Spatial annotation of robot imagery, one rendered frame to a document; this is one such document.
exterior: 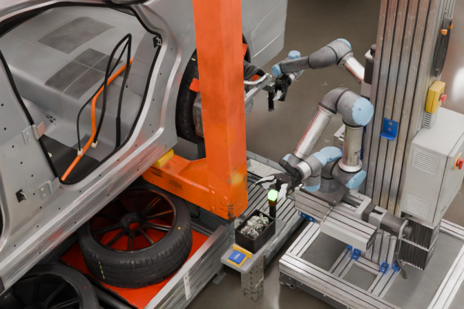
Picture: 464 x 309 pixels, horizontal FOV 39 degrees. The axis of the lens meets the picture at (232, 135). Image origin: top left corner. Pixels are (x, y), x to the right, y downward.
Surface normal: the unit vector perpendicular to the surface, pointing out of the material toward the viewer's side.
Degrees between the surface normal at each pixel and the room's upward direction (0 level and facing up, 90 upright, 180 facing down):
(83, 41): 2
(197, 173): 90
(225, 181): 90
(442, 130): 0
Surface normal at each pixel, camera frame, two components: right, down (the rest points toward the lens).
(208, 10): -0.57, 0.54
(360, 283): -0.04, -0.77
